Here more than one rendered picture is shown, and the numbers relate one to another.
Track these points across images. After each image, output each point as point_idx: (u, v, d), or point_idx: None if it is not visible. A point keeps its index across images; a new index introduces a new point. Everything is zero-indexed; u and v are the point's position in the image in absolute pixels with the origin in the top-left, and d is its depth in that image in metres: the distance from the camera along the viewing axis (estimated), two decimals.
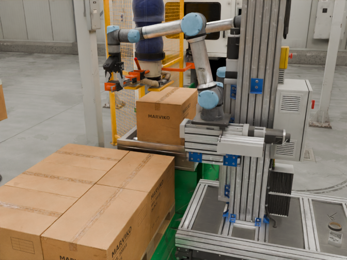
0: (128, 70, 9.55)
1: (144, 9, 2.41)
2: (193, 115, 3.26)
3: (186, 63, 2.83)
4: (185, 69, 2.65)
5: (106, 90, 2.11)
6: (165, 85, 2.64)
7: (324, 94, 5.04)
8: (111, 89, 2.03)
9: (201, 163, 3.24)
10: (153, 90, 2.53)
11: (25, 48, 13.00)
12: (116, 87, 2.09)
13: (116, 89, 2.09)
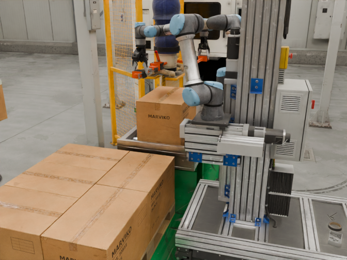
0: (128, 70, 9.55)
1: (163, 8, 2.77)
2: (193, 115, 3.26)
3: (198, 57, 3.19)
4: (198, 61, 3.01)
5: (133, 78, 2.47)
6: (180, 75, 3.00)
7: (324, 94, 5.04)
8: (139, 76, 2.39)
9: (201, 163, 3.24)
10: (170, 79, 2.89)
11: (25, 48, 13.00)
12: (142, 75, 2.45)
13: (142, 77, 2.45)
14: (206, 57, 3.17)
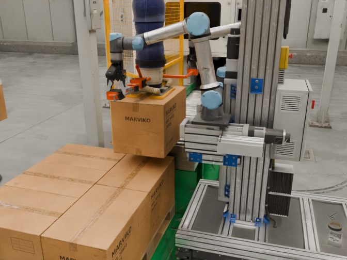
0: (128, 70, 9.55)
1: (145, 9, 2.35)
2: (180, 117, 2.80)
3: (187, 70, 2.79)
4: (187, 76, 2.60)
5: (108, 99, 2.06)
6: (167, 92, 2.59)
7: (324, 94, 5.04)
8: (114, 98, 1.98)
9: (201, 163, 3.24)
10: (155, 98, 2.48)
11: (25, 48, 13.00)
12: (119, 96, 2.04)
13: (119, 98, 2.04)
14: (196, 70, 2.76)
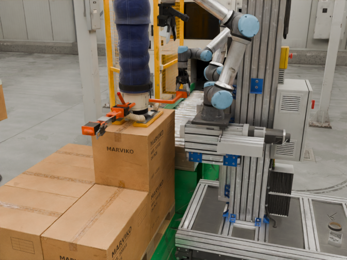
0: None
1: (127, 9, 2.11)
2: (168, 144, 2.61)
3: (176, 92, 2.59)
4: (175, 101, 2.41)
5: (83, 134, 1.87)
6: (153, 118, 2.40)
7: (324, 94, 5.04)
8: (97, 135, 1.79)
9: (201, 163, 3.24)
10: (139, 126, 2.29)
11: (25, 48, 13.00)
12: (100, 131, 1.85)
13: (100, 134, 1.85)
14: (186, 93, 2.57)
